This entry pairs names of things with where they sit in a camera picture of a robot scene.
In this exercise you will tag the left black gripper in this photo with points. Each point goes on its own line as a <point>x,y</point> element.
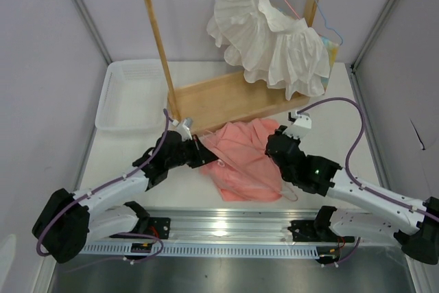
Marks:
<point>202,155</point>

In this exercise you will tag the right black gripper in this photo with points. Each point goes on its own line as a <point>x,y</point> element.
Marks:
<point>281,130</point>

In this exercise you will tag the pink skirt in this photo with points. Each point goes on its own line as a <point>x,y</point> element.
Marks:
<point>247,166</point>

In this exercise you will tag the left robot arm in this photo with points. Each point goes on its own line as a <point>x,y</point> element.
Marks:
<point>70,220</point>

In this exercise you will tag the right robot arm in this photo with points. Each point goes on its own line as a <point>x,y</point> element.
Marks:
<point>410,223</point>

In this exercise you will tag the wooden clothes rack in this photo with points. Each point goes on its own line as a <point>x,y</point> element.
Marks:
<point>215,93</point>

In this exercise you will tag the white plastic basket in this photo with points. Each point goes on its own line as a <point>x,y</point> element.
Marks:
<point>133,96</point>

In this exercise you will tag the colourful pastel garment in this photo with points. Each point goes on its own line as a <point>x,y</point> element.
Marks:
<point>331,53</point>

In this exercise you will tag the white ruffled dress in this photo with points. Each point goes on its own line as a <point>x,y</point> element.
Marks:
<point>282,51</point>

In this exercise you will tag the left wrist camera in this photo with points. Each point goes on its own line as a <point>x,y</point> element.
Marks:
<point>183,127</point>

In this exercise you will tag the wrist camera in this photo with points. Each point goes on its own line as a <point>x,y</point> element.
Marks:
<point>301,124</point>
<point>183,127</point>

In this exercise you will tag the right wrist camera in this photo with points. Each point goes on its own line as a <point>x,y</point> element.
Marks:
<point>301,124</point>

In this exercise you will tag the aluminium mounting rail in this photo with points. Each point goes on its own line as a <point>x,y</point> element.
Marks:
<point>255,226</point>

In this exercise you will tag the white slotted cable duct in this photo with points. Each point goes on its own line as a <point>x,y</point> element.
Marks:
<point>283,251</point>

